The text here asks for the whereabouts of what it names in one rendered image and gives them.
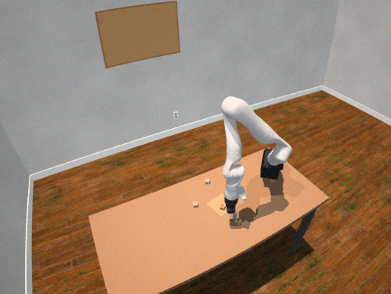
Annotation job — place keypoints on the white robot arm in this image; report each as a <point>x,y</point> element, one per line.
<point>234,110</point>

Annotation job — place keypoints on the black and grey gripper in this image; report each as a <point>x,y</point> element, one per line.
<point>231,200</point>

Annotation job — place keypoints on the tan flat mat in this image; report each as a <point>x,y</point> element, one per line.
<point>214,204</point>

